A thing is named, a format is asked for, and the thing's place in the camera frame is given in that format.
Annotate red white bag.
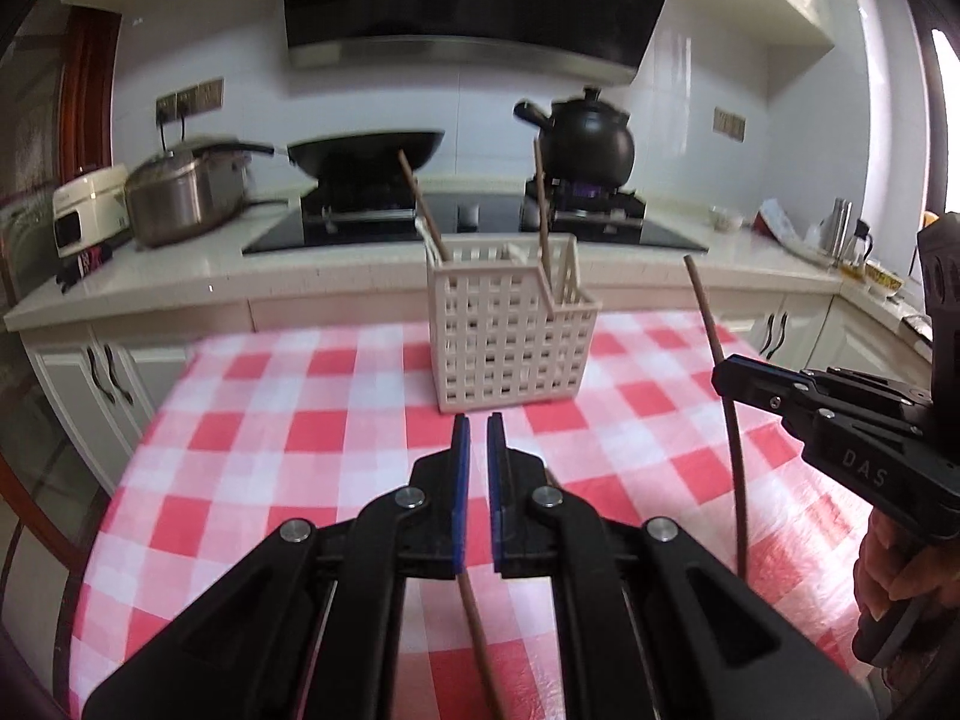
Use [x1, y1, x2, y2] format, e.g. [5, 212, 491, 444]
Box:
[754, 199, 815, 256]

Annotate yellow patterned bowl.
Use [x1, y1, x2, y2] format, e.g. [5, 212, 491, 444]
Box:
[862, 259, 905, 297]

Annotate black pink packet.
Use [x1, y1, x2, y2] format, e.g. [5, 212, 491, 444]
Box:
[56, 244, 113, 292]

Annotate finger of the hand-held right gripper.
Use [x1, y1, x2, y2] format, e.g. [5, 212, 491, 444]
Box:
[720, 355, 931, 410]
[711, 364, 833, 432]

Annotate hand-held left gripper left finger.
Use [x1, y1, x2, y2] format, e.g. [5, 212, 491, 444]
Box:
[81, 414, 472, 720]

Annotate steel thermos bottle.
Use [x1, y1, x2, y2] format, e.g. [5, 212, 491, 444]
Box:
[821, 197, 852, 256]

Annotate white plastic utensil basket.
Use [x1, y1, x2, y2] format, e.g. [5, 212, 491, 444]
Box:
[425, 232, 601, 415]

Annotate glass oil bottle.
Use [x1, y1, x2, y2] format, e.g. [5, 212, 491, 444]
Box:
[844, 220, 875, 275]

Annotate small white rice cooker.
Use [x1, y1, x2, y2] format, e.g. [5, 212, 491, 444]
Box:
[51, 163, 132, 256]

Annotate black glass gas cooktop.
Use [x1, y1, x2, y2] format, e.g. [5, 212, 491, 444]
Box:
[241, 178, 710, 256]

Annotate wooden framed glass door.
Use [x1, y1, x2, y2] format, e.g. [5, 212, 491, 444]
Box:
[0, 4, 125, 593]

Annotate stainless steel rice cooker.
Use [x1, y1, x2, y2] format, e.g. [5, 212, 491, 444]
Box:
[124, 139, 252, 248]

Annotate white upper wall cabinets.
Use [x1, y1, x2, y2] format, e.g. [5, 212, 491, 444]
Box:
[60, 0, 837, 76]

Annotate black wok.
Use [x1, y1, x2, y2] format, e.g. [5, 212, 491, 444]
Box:
[217, 130, 445, 181]

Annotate red white checked tablecloth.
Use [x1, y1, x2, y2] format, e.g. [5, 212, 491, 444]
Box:
[75, 311, 931, 720]

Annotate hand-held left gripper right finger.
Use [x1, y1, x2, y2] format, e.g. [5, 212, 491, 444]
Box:
[486, 412, 878, 720]

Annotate person's right hand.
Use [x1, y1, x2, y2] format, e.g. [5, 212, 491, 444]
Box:
[853, 517, 960, 616]

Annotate black clay pot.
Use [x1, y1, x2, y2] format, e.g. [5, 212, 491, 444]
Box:
[514, 87, 637, 188]

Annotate window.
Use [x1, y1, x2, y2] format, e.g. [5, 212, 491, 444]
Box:
[919, 15, 960, 226]

